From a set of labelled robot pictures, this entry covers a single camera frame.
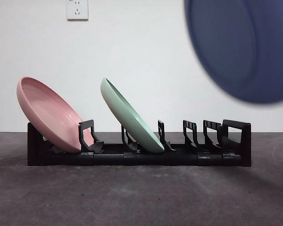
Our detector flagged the green plate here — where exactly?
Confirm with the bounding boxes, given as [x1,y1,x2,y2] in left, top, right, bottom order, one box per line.
[100,77,165,153]

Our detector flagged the pink plate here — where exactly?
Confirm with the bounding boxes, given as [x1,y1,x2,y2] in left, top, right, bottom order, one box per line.
[16,76,95,153]

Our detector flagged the blue plate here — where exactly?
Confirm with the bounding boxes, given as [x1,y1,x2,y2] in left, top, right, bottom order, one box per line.
[183,0,283,105]

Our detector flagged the black plate rack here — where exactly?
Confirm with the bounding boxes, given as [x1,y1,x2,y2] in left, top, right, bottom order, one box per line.
[27,119,252,168]

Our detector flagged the white wall socket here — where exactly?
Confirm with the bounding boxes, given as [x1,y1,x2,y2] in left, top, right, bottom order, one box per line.
[67,0,89,21]

